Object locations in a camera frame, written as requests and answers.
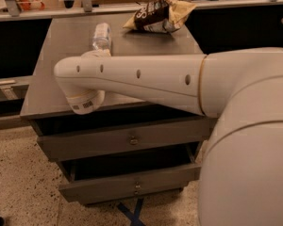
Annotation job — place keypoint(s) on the clear blue plastic water bottle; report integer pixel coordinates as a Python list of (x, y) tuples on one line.
[(102, 37)]

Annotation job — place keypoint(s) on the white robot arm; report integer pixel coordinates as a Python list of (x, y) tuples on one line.
[(241, 179)]

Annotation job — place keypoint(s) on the brown chip bag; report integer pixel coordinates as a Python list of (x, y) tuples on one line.
[(161, 16)]

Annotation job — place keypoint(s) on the upper grey drawer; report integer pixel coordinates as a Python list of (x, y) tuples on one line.
[(119, 139)]

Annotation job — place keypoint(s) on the grey drawer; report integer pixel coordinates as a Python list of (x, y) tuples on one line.
[(119, 139), (129, 185)]

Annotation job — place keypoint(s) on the grey drawer cabinet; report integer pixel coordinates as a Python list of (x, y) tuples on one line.
[(48, 112)]

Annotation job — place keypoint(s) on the lower grey drawer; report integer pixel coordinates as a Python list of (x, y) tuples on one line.
[(129, 185)]

